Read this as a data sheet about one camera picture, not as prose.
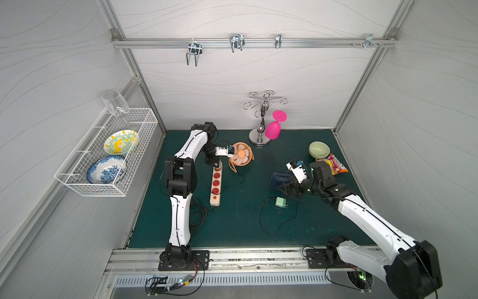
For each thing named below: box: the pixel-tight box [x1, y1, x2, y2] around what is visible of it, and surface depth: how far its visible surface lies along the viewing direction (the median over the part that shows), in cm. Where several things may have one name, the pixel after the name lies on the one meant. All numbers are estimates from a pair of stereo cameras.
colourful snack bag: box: [316, 153, 350, 176], surface depth 100 cm
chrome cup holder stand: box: [242, 89, 289, 147], surface depth 103 cm
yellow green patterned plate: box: [103, 129, 140, 156], surface depth 71 cm
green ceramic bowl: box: [308, 140, 331, 160], surface depth 109 cm
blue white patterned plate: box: [86, 155, 126, 184], surface depth 63 cm
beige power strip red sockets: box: [209, 161, 223, 207], surface depth 93 cm
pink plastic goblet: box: [265, 110, 288, 141], surface depth 99 cm
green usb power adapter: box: [275, 196, 289, 209], surface depth 89 cm
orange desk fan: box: [228, 142, 255, 174], surface depth 101 cm
